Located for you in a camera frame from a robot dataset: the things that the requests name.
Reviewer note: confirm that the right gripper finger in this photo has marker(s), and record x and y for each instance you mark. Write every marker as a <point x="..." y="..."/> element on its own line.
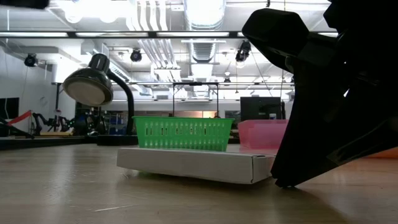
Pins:
<point x="370" y="140"/>
<point x="308" y="133"/>

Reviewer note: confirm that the white cardboard box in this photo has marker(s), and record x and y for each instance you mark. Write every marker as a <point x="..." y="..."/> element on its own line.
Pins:
<point x="186" y="165"/>

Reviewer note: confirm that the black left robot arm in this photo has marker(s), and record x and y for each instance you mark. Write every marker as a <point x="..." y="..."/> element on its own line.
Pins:
<point x="21" y="3"/>

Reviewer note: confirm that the pink plastic bin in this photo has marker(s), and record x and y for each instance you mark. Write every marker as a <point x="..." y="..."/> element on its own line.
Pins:
<point x="261" y="133"/>

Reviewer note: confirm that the black monitor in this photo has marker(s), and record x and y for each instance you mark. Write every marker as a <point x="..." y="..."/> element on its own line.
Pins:
<point x="9" y="107"/>
<point x="261" y="109"/>

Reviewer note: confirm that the green plastic basket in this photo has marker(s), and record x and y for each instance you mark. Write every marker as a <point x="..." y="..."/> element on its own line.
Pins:
<point x="186" y="130"/>

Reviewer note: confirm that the black gooseneck desk lamp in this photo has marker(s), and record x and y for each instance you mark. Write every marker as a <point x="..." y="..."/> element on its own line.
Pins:
<point x="88" y="87"/>

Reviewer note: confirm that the black background robot arms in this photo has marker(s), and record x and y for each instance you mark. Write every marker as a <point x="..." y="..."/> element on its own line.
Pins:
<point x="46" y="119"/>

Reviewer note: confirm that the black ceiling camera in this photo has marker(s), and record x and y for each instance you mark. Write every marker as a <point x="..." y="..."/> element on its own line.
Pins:
<point x="31" y="60"/>
<point x="243" y="51"/>
<point x="136" y="56"/>

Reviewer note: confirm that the black aluminium table frame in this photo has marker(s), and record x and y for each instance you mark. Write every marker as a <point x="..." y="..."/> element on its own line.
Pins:
<point x="46" y="141"/>

